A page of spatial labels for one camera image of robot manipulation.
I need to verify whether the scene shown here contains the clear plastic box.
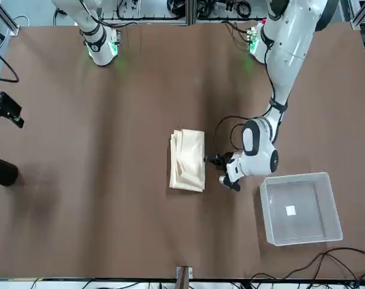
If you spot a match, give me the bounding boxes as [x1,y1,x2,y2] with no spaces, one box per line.
[258,171,343,247]

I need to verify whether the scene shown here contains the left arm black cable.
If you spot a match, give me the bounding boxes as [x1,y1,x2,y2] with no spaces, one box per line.
[214,115,263,193]

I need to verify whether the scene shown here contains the black cylindrical vase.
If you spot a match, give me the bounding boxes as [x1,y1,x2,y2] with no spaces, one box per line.
[0,155,19,187]

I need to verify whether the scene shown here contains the cream-colored tablecloth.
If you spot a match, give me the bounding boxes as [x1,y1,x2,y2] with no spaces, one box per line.
[169,128,207,193]

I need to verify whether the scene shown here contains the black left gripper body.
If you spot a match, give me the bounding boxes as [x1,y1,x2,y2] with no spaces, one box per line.
[217,151,233,170]

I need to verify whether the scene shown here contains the aluminium camera post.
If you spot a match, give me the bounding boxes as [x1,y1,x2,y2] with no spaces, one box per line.
[187,0,197,26]
[175,266,193,289]

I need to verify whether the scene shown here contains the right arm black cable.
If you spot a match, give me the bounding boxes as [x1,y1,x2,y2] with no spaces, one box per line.
[0,45,20,84]

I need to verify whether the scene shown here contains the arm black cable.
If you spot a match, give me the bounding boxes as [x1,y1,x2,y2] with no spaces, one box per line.
[214,115,263,193]
[0,45,20,84]

